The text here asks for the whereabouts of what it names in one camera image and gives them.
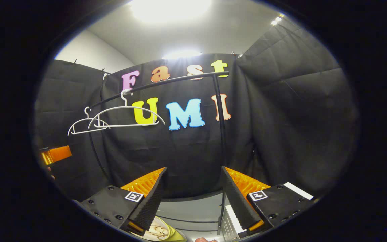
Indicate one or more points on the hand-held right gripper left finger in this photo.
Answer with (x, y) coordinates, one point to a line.
(151, 201)

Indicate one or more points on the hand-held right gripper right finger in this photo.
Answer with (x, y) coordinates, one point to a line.
(237, 201)

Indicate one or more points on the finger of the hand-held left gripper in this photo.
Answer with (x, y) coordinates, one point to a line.
(59, 154)

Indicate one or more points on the yellow-rimmed mesh laundry hamper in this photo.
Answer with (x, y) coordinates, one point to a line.
(176, 233)

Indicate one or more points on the white clothes hanger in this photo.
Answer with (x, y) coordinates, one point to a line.
(86, 131)
(126, 126)

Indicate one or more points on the black clothes rack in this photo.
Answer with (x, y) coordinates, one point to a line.
(221, 141)

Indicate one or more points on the white box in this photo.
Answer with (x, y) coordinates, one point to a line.
(297, 190)

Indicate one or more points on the black backdrop cloth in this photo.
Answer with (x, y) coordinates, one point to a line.
(291, 117)

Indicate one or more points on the large ceiling light panel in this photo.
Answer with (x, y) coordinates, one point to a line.
(170, 10)

